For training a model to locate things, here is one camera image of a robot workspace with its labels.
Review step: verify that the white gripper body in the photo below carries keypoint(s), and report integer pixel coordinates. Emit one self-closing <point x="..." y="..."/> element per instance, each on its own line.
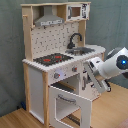
<point x="91" y="66"/>

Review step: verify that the oven knob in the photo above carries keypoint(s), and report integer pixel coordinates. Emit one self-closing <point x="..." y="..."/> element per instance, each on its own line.
<point x="56" y="75"/>
<point x="74" y="69"/>

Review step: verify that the white oven door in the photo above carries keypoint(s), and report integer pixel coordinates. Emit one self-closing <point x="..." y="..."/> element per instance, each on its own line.
<point x="62" y="103"/>

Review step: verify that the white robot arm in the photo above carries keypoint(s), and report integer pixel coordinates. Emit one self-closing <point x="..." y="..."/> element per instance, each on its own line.
<point x="99" y="71"/>

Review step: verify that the wooden toy kitchen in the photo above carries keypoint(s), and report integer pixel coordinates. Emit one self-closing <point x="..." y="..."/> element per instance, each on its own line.
<point x="46" y="40"/>

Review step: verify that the grey toy sink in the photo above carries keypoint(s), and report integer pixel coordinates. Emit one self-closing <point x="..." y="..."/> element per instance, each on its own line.
<point x="79" y="51"/>

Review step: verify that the black toy faucet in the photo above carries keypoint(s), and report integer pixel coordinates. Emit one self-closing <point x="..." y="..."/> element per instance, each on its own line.
<point x="73" y="40"/>

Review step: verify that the black toy stovetop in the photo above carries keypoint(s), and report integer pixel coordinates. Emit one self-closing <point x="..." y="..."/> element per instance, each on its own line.
<point x="52" y="59"/>

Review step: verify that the white toy microwave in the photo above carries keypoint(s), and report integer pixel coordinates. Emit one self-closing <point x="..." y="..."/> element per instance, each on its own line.
<point x="77" y="11"/>

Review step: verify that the grey range hood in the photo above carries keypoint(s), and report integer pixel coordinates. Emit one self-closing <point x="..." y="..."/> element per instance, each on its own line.
<point x="48" y="18"/>

